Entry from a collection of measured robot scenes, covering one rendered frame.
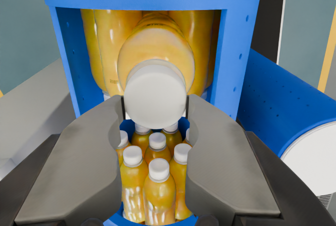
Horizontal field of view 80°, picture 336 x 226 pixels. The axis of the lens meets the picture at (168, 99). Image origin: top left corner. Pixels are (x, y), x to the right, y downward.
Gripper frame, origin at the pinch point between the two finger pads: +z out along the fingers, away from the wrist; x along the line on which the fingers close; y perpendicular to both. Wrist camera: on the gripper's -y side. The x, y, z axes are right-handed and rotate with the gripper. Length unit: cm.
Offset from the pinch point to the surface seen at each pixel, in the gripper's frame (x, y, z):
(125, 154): -6.9, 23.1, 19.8
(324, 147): 43, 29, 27
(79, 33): -13.4, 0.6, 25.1
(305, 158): 39, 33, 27
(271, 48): 72, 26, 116
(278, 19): 72, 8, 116
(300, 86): 46, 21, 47
